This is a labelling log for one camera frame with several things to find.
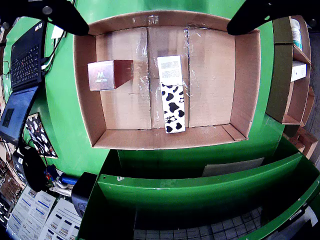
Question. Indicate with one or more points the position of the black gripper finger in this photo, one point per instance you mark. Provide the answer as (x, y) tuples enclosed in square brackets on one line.
[(247, 20), (70, 20)]

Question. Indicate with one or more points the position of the red-brown Secret carton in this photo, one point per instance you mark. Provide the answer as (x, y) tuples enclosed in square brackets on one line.
[(102, 75)]

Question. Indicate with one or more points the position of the large cardboard tray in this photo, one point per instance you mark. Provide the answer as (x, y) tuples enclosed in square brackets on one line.
[(212, 87)]

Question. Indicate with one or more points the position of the white power adapter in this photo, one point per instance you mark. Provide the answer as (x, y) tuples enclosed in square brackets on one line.
[(57, 32)]

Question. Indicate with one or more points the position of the white bottle teal label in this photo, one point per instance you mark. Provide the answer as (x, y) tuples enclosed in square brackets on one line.
[(296, 35)]

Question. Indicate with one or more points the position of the black laptop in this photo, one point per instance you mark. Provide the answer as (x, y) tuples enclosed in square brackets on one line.
[(25, 60)]

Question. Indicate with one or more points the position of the plain white carton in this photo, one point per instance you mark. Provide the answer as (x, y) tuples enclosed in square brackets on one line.
[(298, 71)]

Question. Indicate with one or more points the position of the cow print carton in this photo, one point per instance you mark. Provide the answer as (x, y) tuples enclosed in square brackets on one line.
[(172, 100)]

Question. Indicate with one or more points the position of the cow print flat pack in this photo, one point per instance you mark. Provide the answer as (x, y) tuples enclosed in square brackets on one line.
[(40, 135)]

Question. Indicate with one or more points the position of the grey flat sheet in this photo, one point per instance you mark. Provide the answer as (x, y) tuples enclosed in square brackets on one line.
[(232, 167)]

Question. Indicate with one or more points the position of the blue red small device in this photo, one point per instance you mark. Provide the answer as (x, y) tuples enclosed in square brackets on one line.
[(51, 172)]

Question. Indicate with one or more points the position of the black rounded object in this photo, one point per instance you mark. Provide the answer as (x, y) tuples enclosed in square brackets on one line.
[(36, 170)]

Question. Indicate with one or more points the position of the blue cylinder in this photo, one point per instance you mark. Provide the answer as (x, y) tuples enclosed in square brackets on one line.
[(67, 180)]

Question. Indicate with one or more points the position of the black desk device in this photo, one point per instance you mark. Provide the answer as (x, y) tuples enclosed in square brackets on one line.
[(82, 190)]

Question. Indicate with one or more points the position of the printed paper sheet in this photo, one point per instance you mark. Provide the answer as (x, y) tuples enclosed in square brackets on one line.
[(65, 220), (43, 207), (23, 207)]

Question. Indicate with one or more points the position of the green metal frame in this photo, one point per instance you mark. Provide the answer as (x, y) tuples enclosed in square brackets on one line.
[(200, 190)]

